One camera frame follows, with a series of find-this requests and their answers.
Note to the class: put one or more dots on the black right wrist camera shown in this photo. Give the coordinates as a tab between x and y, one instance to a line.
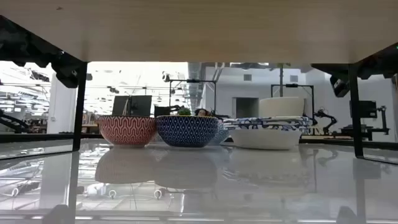
339	87

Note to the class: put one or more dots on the small light blue patterned bowl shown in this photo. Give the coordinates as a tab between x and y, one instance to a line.
221	135

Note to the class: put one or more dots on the white plant pot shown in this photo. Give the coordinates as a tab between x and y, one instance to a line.
281	107

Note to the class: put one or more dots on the green plant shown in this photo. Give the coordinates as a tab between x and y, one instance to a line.
184	112

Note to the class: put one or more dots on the silver ceiling air duct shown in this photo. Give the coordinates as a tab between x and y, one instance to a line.
196	87

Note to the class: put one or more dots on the black table edge rail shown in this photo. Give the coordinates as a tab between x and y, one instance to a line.
37	137

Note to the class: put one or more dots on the small dark monitor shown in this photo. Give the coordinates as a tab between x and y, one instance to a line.
161	111

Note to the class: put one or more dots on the dark monitor on stand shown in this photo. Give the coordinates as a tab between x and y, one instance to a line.
368	109

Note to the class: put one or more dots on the light wooden shelf board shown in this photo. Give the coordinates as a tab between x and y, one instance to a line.
199	31

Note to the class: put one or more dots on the dark blue diamond-patterned bowl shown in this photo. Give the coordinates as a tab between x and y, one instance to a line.
186	130

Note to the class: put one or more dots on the grey vertical pole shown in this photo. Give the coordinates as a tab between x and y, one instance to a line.
281	77

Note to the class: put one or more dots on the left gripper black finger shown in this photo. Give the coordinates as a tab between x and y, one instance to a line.
71	61

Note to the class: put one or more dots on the black metal camera frame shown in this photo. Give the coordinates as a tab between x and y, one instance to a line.
192	81
292	85

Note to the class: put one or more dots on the black background workstation rig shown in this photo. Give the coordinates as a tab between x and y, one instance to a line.
384	119

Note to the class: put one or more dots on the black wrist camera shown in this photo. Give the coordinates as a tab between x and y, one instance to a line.
66	77
339	87

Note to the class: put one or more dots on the person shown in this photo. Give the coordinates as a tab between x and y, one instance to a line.
202	112

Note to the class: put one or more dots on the black background robot arm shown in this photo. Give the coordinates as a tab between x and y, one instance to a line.
222	116
326	114
12	124

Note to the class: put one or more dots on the grey wall vent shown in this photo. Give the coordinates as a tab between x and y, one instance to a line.
293	78
247	77

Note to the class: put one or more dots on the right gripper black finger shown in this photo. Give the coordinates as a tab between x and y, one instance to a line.
332	68

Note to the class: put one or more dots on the white bowl blue patterned inside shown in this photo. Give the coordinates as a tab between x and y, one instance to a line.
265	140
267	123

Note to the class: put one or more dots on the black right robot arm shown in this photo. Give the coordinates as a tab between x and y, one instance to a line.
392	62

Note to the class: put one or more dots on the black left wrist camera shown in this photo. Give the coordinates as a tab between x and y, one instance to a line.
66	77

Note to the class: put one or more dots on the large dark monitor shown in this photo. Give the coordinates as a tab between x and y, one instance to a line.
140	105

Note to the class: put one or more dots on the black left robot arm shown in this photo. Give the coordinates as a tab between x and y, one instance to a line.
14	40

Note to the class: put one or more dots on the red wave-patterned bowl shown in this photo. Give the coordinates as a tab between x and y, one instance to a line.
127	130

